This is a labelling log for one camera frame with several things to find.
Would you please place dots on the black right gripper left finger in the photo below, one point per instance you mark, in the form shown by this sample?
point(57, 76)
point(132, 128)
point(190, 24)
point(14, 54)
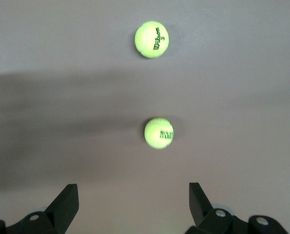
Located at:
point(62, 209)

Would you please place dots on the yellow tennis ball block print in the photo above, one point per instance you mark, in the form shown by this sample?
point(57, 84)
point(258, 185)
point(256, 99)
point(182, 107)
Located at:
point(157, 132)

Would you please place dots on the yellow tennis ball script print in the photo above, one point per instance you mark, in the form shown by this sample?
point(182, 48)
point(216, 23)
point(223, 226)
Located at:
point(148, 40)

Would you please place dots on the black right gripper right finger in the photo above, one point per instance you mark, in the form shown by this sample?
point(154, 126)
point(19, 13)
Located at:
point(203, 217)

